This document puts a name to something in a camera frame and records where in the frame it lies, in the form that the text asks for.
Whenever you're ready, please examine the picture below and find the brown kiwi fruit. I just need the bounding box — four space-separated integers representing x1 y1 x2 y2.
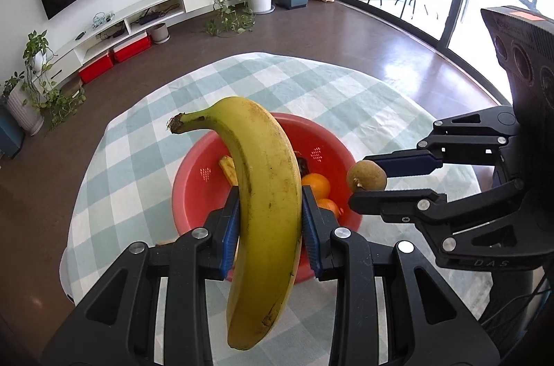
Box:
347 160 388 193

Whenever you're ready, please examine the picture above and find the yellow banana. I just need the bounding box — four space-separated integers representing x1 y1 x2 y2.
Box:
168 96 302 350
219 155 239 187

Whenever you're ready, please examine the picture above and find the smooth orange mandarin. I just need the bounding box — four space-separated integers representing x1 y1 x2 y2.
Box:
316 198 343 220

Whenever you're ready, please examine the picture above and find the green checkered tablecloth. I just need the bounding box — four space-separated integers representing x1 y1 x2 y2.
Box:
66 53 492 365

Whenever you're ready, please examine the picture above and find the red plastic colander bowl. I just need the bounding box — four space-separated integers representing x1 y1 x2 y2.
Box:
171 112 364 285

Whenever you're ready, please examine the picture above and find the dark blue left planter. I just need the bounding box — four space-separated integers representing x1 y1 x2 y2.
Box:
0 105 25 159

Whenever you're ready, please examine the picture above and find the white ribbed planter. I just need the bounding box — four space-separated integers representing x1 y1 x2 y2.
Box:
7 84 44 136

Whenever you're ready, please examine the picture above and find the left red storage box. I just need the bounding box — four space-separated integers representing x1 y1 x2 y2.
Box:
78 53 114 84

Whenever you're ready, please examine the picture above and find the red storage box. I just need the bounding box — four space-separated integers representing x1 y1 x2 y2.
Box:
113 33 152 63
78 53 114 84

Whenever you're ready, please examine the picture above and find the white tv cabinet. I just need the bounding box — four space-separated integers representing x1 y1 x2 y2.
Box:
33 0 239 89

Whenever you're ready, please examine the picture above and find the right red storage box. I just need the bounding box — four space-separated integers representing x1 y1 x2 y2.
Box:
113 33 152 63

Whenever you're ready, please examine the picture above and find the small round grey pot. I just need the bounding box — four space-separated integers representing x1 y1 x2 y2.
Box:
149 23 171 44

